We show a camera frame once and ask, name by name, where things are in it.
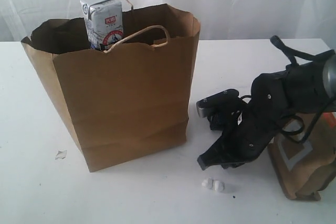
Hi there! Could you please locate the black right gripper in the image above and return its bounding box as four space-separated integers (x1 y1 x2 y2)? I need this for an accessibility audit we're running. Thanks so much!
197 100 291 170

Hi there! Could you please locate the brown paper bag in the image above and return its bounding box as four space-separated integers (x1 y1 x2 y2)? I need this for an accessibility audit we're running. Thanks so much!
22 4 201 172

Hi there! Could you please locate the small white blue carton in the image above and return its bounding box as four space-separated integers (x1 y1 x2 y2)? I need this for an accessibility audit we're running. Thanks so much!
80 0 124 51

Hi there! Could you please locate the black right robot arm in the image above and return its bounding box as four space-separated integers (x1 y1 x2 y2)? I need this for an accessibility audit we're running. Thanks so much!
196 50 335 169

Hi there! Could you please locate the brown kraft pouch orange label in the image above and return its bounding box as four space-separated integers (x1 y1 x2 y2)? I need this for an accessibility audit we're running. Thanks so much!
267 112 335 201

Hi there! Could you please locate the clear plastic scrap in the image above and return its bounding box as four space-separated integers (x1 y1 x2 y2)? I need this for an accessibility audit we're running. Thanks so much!
55 150 67 160

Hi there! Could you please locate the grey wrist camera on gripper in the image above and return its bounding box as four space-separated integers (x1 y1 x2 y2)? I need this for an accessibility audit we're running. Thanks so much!
196 89 239 118

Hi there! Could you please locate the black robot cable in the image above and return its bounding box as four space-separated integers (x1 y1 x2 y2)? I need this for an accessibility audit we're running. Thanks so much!
236 35 336 143

